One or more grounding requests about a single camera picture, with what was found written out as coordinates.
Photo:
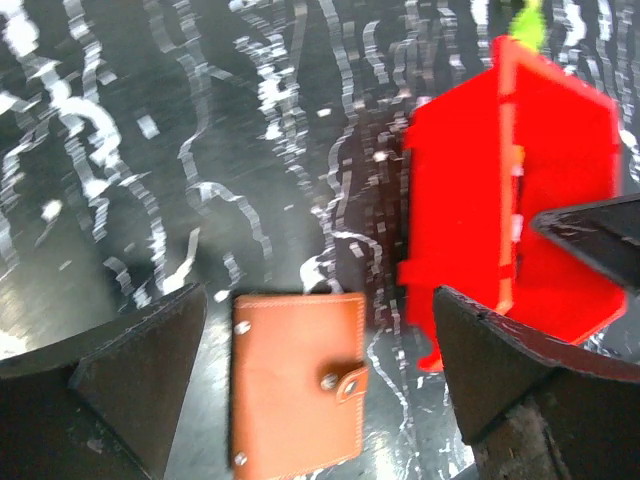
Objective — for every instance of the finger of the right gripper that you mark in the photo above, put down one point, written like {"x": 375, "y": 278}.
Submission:
{"x": 603, "y": 235}

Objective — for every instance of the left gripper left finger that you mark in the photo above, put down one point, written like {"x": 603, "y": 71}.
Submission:
{"x": 105, "y": 403}

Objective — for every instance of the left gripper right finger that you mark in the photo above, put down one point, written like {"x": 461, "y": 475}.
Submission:
{"x": 531, "y": 406}

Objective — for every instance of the red plastic card box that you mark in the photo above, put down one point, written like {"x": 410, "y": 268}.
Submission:
{"x": 518, "y": 139}

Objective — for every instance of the brown leather card holder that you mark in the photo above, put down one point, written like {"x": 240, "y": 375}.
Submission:
{"x": 299, "y": 378}

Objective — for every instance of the green celery stalk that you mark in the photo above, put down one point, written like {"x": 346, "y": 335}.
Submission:
{"x": 528, "y": 27}

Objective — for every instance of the black marble pattern mat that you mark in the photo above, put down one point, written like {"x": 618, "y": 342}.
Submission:
{"x": 242, "y": 145}

